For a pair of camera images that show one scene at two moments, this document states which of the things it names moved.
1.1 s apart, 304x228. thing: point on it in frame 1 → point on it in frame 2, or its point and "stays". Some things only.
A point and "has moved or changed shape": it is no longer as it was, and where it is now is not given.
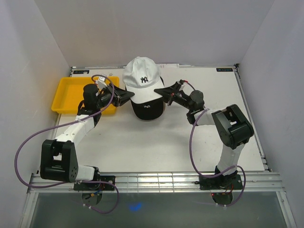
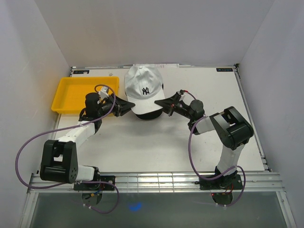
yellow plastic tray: [69, 94] stays
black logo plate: [224, 69] stays
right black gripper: [170, 93] → [173, 101]
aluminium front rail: [162, 183] stays
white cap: [142, 76] has moved or changed shape
